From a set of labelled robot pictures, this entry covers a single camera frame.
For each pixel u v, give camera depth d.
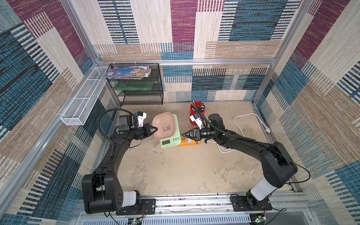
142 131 0.73
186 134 0.78
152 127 0.80
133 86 1.02
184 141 0.94
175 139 0.79
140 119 0.76
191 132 0.76
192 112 0.97
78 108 0.72
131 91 1.15
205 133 0.73
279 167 0.46
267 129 1.06
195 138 0.74
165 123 0.81
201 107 0.95
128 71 0.83
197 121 0.76
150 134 0.76
